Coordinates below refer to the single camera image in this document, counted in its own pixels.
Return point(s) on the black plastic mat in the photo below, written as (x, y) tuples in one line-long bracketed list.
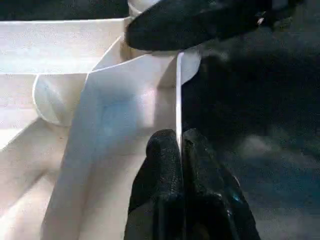
[(260, 125)]

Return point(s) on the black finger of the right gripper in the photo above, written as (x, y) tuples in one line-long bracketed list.
[(195, 25)]

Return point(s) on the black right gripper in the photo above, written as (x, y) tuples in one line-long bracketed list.
[(280, 10)]

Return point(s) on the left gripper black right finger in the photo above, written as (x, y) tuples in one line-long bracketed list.
[(212, 195)]

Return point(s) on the white plastic table leg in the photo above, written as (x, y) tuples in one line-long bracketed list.
[(140, 7)]

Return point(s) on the white plastic table top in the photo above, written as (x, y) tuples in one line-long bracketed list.
[(100, 110)]

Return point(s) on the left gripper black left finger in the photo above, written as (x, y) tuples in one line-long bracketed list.
[(160, 190)]

